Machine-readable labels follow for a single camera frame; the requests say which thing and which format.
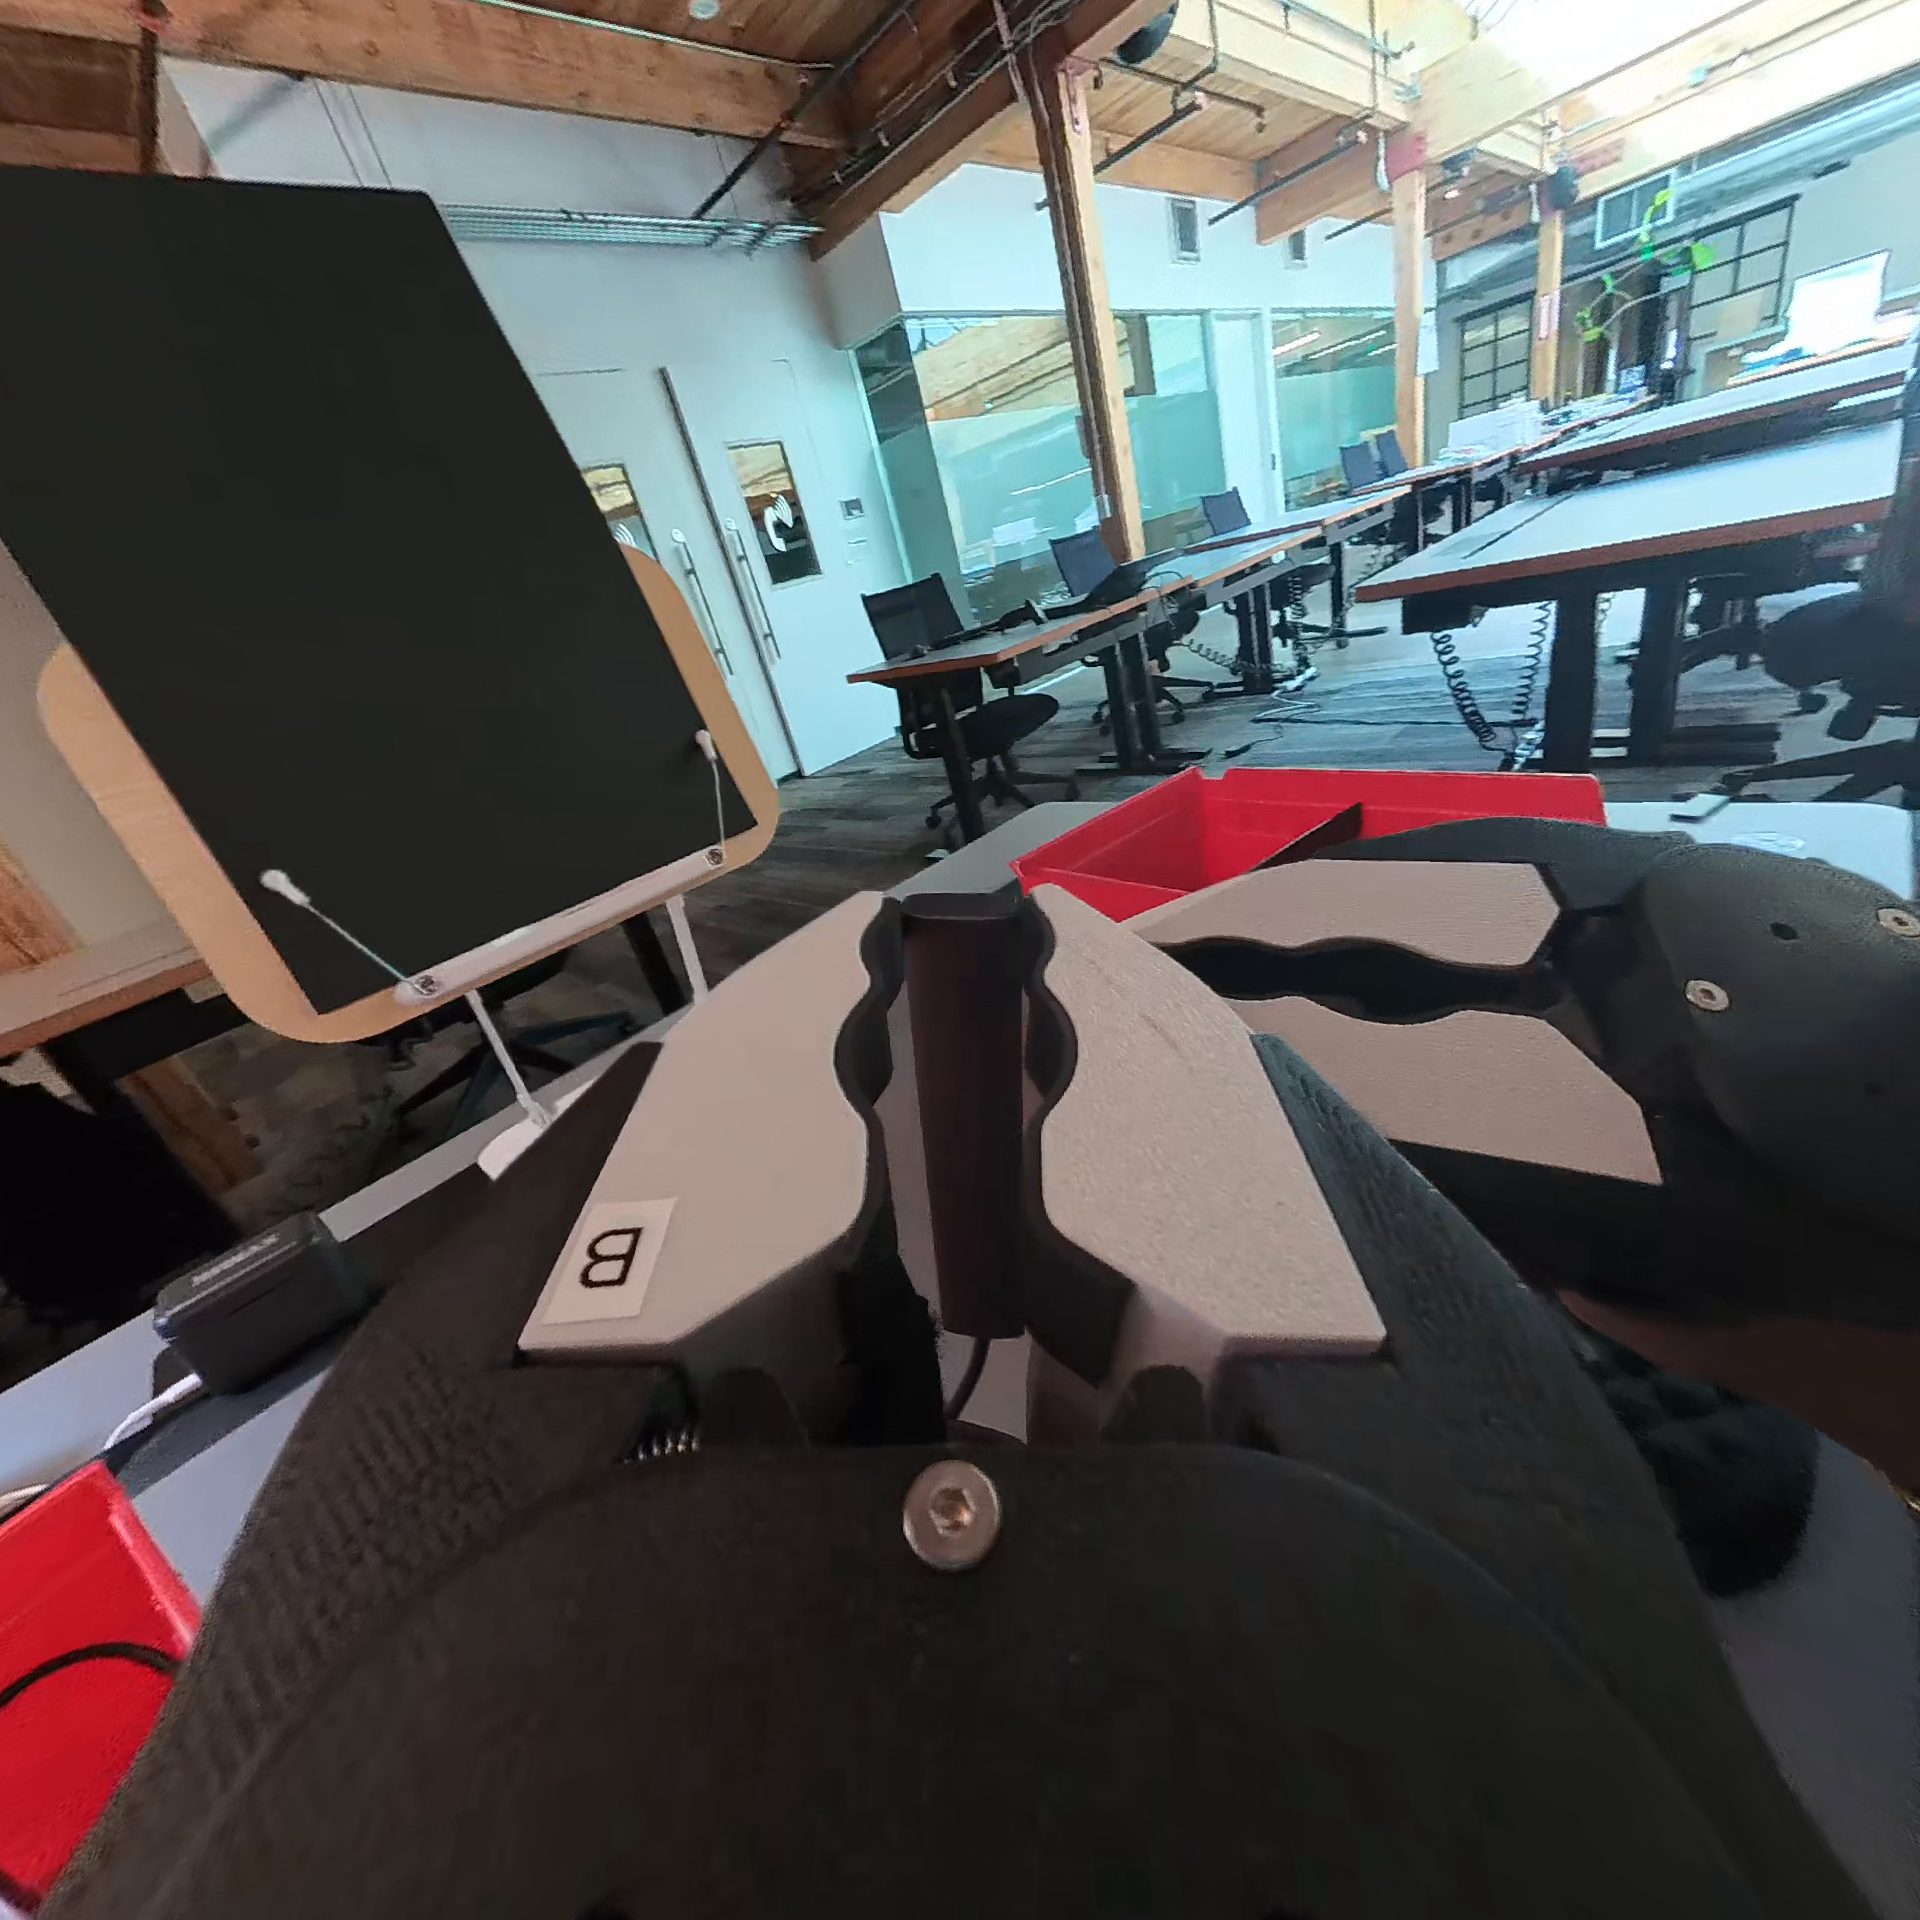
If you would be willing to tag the white door with window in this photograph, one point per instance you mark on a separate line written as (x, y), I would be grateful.
(629, 421)
(751, 405)

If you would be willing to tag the wooden support post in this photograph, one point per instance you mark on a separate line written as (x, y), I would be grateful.
(1096, 374)
(1411, 330)

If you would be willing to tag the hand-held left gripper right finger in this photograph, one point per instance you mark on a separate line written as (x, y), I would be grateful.
(1185, 1170)

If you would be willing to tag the black office chair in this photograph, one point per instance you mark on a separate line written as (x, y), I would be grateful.
(1083, 563)
(1875, 661)
(915, 616)

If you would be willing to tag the black power adapter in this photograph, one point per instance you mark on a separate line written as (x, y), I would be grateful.
(254, 1305)

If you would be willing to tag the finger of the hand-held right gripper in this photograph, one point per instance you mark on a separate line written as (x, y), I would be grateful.
(1471, 1080)
(1381, 907)

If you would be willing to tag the wooden office desk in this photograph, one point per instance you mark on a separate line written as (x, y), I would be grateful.
(90, 989)
(1650, 516)
(1290, 529)
(961, 648)
(1725, 405)

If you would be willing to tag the red plastic bin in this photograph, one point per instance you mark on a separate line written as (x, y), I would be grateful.
(1142, 856)
(75, 1800)

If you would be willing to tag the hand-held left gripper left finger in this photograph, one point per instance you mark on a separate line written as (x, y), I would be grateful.
(721, 1141)

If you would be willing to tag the black panel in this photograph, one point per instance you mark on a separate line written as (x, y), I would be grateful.
(299, 523)

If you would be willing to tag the wooden backing board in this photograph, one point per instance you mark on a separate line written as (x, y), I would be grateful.
(135, 810)

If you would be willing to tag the white tilting stand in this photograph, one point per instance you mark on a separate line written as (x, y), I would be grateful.
(523, 941)

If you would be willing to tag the green plant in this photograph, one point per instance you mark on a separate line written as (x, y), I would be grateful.
(1657, 211)

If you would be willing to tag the black fuzzy cloth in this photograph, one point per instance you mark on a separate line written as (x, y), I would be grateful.
(1710, 1484)

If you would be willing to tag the black rectangular plug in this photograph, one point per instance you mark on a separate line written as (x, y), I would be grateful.
(967, 1109)

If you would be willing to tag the frosted glass partition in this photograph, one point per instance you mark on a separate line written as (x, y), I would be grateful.
(1005, 450)

